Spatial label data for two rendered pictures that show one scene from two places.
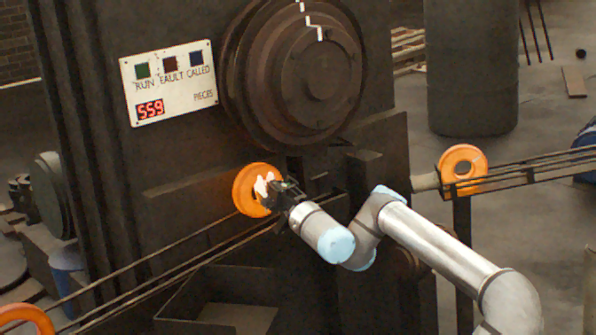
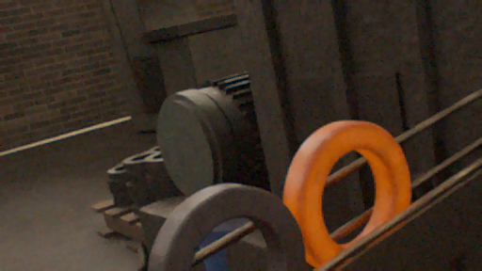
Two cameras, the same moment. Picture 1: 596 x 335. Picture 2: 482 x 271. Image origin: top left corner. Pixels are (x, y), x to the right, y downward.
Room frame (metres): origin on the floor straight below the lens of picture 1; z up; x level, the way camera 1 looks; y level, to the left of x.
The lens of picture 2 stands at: (0.85, 0.82, 0.90)
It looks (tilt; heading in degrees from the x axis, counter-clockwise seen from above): 14 degrees down; 2
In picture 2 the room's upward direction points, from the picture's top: 12 degrees counter-clockwise
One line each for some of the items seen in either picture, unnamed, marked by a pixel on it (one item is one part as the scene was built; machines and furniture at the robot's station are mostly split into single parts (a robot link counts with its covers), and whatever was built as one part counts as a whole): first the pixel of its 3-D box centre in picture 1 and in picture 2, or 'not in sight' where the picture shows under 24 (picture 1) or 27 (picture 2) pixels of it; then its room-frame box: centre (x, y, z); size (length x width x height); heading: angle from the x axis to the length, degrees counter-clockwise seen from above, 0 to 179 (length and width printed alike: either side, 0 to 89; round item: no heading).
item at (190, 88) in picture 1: (171, 82); not in sight; (2.00, 0.32, 1.15); 0.26 x 0.02 x 0.18; 125
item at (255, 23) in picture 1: (297, 73); not in sight; (2.11, -0.02, 1.11); 0.47 x 0.06 x 0.47; 125
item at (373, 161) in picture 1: (366, 188); not in sight; (2.25, -0.21, 0.68); 0.11 x 0.08 x 0.24; 35
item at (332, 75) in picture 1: (319, 77); not in sight; (2.03, -0.08, 1.11); 0.28 x 0.06 x 0.28; 125
